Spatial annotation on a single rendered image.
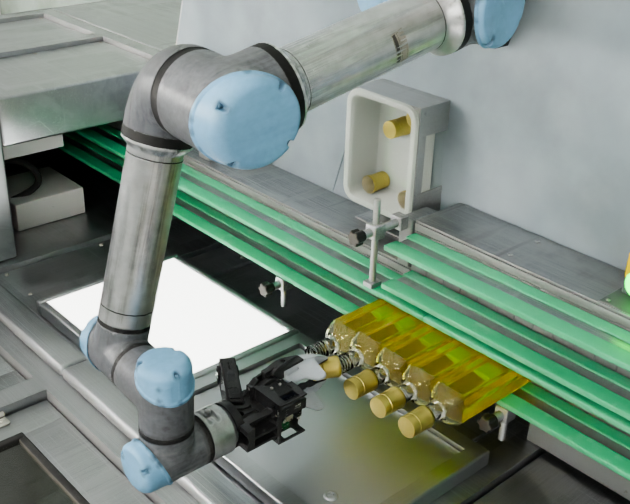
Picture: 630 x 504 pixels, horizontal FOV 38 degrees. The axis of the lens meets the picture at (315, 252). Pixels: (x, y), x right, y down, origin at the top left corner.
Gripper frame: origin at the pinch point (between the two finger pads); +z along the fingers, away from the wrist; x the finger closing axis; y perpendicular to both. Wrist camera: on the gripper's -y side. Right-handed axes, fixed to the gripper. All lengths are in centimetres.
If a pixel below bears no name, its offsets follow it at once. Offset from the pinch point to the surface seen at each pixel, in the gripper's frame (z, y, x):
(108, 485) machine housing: -29.9, -15.0, -17.5
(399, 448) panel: 8.1, 12.0, -12.6
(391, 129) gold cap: 35.3, -20.3, 26.6
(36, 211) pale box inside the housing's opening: 4, -105, -14
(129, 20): 53, -137, 19
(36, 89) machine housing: 3, -94, 20
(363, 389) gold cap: 1.6, 9.0, 0.5
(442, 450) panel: 13.1, 16.9, -12.4
